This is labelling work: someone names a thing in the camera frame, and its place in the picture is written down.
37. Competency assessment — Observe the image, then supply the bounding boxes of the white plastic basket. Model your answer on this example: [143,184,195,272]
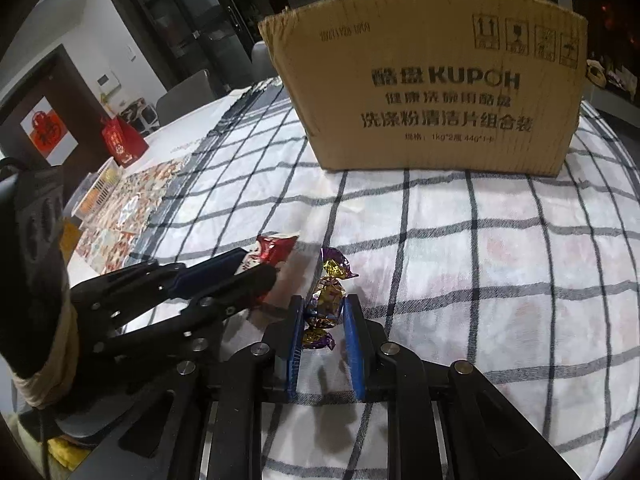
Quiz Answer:
[70,157,124,221]

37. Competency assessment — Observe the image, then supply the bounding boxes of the brown cardboard box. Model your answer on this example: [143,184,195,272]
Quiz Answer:
[257,0,589,179]

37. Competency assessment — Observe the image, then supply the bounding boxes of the red candy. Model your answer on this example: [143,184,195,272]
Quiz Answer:
[235,233,300,306]

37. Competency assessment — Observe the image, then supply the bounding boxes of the white storage cart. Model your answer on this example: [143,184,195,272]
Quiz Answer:
[120,102,161,136]

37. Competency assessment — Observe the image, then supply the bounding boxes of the red white door poster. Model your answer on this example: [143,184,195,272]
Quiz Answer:
[20,98,79,166]

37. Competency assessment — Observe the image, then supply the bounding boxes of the white low cabinet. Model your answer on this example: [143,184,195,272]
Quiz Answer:
[581,56,640,112]

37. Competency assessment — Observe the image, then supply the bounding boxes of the grey dining chair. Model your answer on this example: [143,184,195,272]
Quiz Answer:
[155,69,216,126]
[250,41,281,81]

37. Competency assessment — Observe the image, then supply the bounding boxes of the orange packet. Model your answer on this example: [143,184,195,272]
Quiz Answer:
[59,222,84,261]

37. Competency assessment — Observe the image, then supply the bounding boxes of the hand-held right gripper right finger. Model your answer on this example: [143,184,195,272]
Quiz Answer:
[344,295,568,480]

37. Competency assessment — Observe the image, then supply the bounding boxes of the floral patterned table mat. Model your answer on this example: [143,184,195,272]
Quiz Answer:
[75,152,194,274]

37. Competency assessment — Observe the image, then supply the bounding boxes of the dark sliding glass door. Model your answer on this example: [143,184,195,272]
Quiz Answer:
[100,0,362,107]

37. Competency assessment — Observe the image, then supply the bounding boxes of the red gift bag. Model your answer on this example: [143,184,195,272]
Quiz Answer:
[101,115,150,169]

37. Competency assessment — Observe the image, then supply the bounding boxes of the dark wooden door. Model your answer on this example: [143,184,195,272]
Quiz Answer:
[0,44,109,172]

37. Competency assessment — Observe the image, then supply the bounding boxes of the purple gold candy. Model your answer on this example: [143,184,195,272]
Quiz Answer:
[300,246,360,351]

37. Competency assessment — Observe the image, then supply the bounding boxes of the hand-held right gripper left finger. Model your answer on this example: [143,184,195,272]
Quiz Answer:
[95,296,305,480]

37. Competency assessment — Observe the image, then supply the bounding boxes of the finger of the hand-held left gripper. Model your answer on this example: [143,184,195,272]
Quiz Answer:
[70,246,252,322]
[89,265,279,357]

